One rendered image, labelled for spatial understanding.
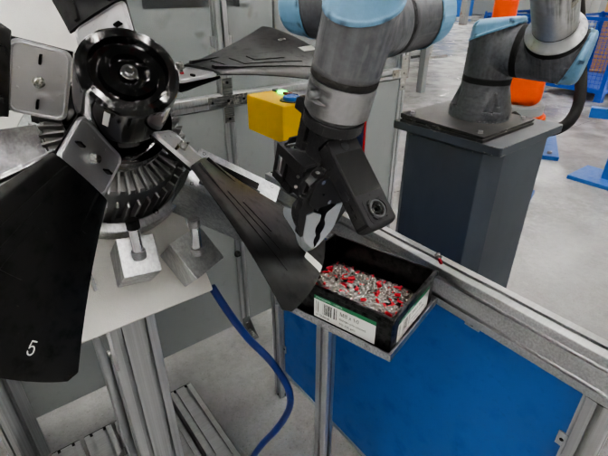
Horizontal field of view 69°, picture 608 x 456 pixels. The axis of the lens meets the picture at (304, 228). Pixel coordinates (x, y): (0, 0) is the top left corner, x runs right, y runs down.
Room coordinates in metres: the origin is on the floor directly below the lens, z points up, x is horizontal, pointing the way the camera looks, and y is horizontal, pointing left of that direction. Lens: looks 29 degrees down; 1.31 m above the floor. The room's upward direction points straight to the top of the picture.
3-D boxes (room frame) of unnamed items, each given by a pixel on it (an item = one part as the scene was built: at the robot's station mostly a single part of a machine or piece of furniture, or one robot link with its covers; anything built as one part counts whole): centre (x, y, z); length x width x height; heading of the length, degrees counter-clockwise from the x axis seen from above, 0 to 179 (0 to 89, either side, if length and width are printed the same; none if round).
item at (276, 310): (1.13, 0.08, 0.39); 0.04 x 0.04 x 0.78; 37
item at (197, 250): (0.61, 0.17, 0.96); 0.02 x 0.02 x 0.06
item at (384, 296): (0.63, -0.10, 0.83); 0.19 x 0.14 x 0.02; 53
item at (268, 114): (1.10, 0.06, 1.02); 0.16 x 0.10 x 0.11; 37
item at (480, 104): (1.14, -0.45, 1.07); 0.15 x 0.15 x 0.10
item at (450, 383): (0.79, -0.18, 0.45); 0.82 x 0.02 x 0.66; 37
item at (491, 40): (1.13, -0.46, 1.19); 0.13 x 0.12 x 0.14; 48
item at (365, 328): (0.63, -0.10, 0.85); 0.22 x 0.17 x 0.07; 53
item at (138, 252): (0.56, 0.25, 0.99); 0.02 x 0.02 x 0.06
